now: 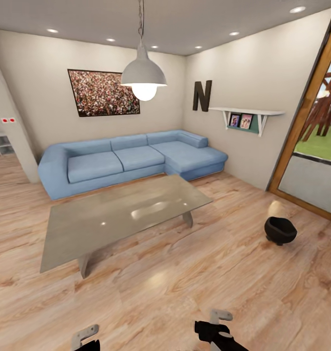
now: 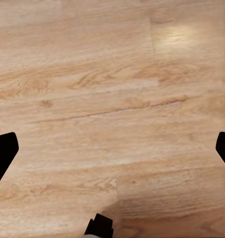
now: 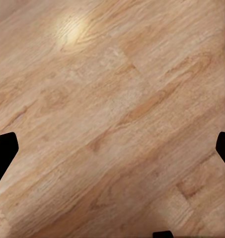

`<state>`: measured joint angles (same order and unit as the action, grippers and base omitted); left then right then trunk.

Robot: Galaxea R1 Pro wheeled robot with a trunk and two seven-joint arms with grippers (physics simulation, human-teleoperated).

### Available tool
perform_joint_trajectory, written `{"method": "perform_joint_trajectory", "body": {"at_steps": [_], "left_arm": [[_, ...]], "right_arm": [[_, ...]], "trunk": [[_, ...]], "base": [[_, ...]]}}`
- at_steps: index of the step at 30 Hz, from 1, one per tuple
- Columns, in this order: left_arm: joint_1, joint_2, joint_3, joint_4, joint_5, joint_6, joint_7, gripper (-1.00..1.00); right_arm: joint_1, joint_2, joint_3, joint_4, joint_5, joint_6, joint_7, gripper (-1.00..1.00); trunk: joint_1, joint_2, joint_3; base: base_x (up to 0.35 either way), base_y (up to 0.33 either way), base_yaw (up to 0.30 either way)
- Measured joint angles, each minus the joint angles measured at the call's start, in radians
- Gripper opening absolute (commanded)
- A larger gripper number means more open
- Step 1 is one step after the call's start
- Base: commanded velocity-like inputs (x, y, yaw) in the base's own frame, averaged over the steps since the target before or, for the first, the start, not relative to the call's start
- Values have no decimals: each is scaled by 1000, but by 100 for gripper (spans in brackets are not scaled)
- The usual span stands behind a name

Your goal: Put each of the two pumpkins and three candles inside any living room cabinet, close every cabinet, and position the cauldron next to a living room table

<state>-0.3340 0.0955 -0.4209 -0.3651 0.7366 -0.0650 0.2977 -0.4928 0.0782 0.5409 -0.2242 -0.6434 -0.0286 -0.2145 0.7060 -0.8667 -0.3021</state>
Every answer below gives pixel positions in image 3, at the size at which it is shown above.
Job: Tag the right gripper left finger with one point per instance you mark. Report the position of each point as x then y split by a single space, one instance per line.
8 149

